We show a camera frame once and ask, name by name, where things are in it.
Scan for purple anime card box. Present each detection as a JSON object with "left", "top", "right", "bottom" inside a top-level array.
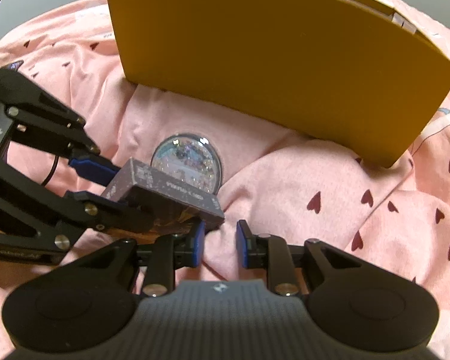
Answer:
[{"left": 101, "top": 158, "right": 225, "bottom": 233}]

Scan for clear glitter round case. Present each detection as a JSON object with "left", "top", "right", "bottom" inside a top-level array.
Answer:
[{"left": 150, "top": 133, "right": 223, "bottom": 194}]

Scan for pink patterned bed sheet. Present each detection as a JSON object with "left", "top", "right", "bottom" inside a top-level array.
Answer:
[{"left": 0, "top": 0, "right": 450, "bottom": 359}]

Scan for orange cardboard storage box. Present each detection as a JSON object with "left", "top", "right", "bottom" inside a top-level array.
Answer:
[{"left": 107, "top": 0, "right": 450, "bottom": 167}]

